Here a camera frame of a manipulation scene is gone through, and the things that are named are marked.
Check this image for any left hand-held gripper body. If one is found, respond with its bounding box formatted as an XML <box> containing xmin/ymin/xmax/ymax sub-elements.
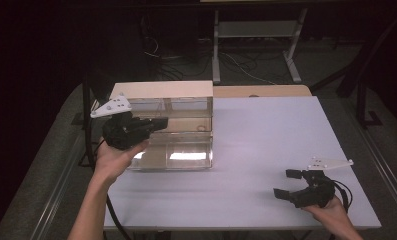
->
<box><xmin>89</xmin><ymin>93</ymin><xmax>154</xmax><ymax>151</ymax></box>

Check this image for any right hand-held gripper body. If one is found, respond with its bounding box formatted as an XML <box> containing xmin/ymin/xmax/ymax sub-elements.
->
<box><xmin>288</xmin><ymin>155</ymin><xmax>355</xmax><ymax>209</ymax></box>

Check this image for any clear acrylic drawer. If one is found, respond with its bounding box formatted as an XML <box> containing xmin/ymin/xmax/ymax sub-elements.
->
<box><xmin>128</xmin><ymin>97</ymin><xmax>215</xmax><ymax>135</ymax></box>
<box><xmin>127</xmin><ymin>133</ymin><xmax>215</xmax><ymax>172</ymax></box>

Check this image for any clear drawer box beige top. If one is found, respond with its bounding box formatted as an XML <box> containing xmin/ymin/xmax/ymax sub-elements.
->
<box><xmin>109</xmin><ymin>80</ymin><xmax>215</xmax><ymax>172</ymax></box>

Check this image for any person's right hand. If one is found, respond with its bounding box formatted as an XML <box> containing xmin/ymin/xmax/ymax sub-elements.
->
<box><xmin>300</xmin><ymin>195</ymin><xmax>349</xmax><ymax>228</ymax></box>

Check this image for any person's left hand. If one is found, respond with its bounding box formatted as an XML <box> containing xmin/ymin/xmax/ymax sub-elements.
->
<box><xmin>92</xmin><ymin>138</ymin><xmax>151</xmax><ymax>188</ymax></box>

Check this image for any black metal stand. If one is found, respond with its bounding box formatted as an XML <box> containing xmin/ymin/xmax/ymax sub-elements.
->
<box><xmin>70</xmin><ymin>74</ymin><xmax>93</xmax><ymax>131</ymax></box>
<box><xmin>355</xmin><ymin>78</ymin><xmax>384</xmax><ymax>130</ymax></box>

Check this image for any wooden desk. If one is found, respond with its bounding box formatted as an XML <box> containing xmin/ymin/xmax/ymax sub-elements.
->
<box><xmin>213</xmin><ymin>84</ymin><xmax>313</xmax><ymax>99</ymax></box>

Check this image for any white metal stand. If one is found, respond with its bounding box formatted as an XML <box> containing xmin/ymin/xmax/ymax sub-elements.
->
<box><xmin>211</xmin><ymin>7</ymin><xmax>309</xmax><ymax>85</ymax></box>

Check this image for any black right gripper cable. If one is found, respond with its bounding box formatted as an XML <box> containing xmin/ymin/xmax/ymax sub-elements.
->
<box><xmin>332</xmin><ymin>179</ymin><xmax>354</xmax><ymax>214</ymax></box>

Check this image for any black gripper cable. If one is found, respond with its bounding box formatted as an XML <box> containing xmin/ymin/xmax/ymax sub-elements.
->
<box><xmin>85</xmin><ymin>118</ymin><xmax>134</xmax><ymax>240</ymax></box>
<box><xmin>332</xmin><ymin>179</ymin><xmax>354</xmax><ymax>214</ymax></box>

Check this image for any tangle of floor cables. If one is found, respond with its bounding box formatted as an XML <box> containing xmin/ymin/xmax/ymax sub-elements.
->
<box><xmin>140</xmin><ymin>34</ymin><xmax>279</xmax><ymax>86</ymax></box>

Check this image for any metal floor rail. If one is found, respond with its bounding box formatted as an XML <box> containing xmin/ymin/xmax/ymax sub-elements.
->
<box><xmin>347</xmin><ymin>106</ymin><xmax>397</xmax><ymax>218</ymax></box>
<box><xmin>28</xmin><ymin>98</ymin><xmax>102</xmax><ymax>240</ymax></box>

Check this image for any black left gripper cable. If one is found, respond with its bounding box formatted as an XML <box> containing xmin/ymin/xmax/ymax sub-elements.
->
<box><xmin>85</xmin><ymin>118</ymin><xmax>134</xmax><ymax>240</ymax></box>

